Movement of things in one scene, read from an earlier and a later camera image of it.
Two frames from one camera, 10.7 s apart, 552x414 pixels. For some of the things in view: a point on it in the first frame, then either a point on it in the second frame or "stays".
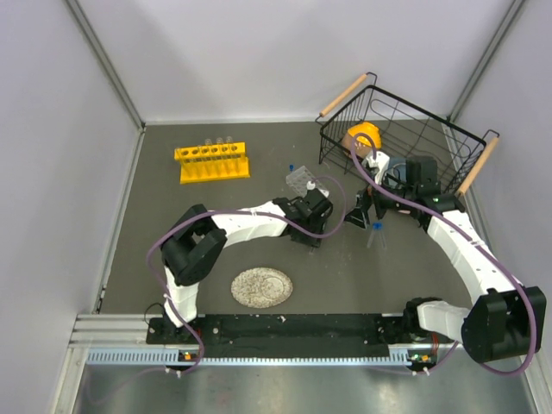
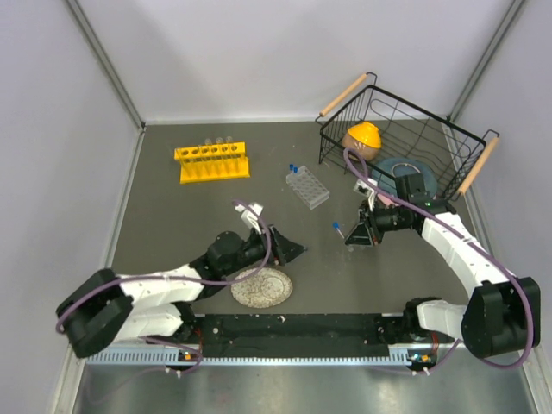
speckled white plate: [261, 287] stays
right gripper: [364, 198] -> [360, 235]
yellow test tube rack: [210, 163] stays
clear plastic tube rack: [298, 179] stays
